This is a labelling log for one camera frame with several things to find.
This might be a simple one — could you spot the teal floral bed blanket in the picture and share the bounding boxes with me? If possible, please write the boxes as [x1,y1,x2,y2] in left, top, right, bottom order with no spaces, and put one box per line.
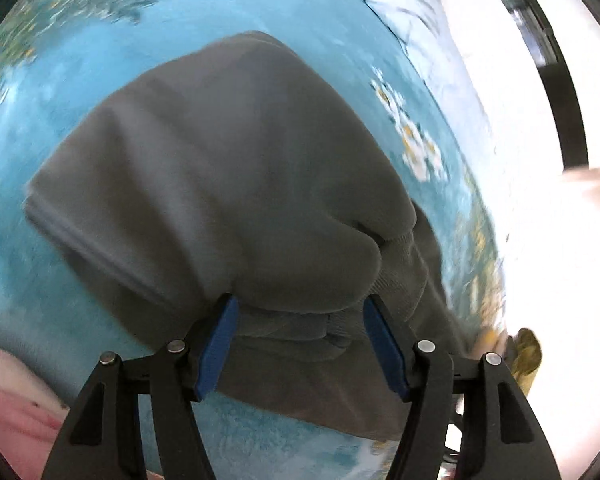
[0,0,503,479]

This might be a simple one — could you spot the white glossy wardrobe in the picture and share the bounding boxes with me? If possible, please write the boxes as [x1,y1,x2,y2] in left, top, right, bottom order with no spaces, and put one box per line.
[442,0,600,479]

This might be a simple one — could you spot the light blue floral duvet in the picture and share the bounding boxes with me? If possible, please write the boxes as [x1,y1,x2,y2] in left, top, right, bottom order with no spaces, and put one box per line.
[364,0,504,214]

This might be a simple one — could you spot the pink pajama clothing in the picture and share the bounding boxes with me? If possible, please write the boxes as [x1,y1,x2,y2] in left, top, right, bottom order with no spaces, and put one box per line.
[0,349,68,479]

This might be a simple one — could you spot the dark grey sweatpants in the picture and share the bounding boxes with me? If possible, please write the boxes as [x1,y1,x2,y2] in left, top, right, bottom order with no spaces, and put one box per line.
[24,32,468,440]

